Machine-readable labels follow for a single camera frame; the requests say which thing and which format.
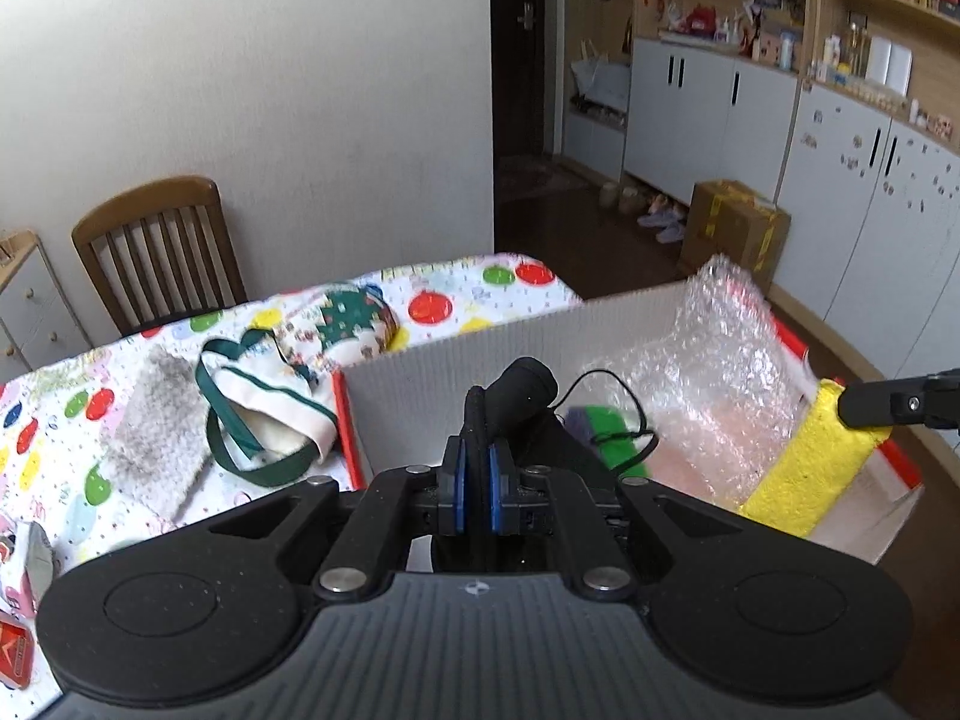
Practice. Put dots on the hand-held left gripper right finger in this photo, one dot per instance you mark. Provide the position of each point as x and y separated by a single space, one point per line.
499 491

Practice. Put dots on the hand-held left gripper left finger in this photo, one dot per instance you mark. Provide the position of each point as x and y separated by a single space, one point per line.
452 491

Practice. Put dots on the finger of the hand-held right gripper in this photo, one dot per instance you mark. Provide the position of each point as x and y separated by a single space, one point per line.
892 401

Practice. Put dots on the yellow sponge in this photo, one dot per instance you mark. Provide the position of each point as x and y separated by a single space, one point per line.
810 457

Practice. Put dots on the black face mask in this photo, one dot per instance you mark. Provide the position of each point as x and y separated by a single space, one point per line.
521 390

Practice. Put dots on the red shoe box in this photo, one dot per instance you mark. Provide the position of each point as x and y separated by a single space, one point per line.
450 367

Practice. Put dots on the green scrub sponge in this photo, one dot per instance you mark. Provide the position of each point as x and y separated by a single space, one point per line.
604 424

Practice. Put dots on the clear bubble wrap sheet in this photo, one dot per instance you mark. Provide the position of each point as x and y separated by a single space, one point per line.
720 360

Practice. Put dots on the pink mesh bath pouf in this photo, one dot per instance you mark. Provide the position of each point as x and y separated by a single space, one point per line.
697 450

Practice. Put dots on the green and white tote bag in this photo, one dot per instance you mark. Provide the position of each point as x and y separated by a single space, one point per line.
262 390

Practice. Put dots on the brown cardboard box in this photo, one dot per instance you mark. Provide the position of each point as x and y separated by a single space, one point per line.
739 229

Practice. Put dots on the purple slippers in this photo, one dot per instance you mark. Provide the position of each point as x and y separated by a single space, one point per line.
660 223

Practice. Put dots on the grey fluffy towel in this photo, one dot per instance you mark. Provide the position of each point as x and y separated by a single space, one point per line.
154 427

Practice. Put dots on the dark doormat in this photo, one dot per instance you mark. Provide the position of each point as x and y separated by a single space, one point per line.
536 176

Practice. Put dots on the white shelf boxes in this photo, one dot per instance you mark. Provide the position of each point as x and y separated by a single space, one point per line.
889 64

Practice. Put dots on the brown wooden chair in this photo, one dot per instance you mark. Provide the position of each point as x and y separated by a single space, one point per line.
150 240

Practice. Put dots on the white shopping bag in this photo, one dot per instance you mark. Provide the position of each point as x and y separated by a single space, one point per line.
600 79

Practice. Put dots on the red shelf ornament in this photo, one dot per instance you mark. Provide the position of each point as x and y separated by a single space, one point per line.
697 19

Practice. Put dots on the small pink packet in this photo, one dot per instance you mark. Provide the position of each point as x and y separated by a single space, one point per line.
26 562

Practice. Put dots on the dark door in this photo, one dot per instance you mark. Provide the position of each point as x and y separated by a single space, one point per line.
517 52

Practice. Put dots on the light wooden side cabinet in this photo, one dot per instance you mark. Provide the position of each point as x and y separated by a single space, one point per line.
30 307

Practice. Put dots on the red printed packet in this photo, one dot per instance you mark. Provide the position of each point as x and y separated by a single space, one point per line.
15 652

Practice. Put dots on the white and wood wall cabinet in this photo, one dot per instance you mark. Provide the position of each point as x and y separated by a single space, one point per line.
825 165

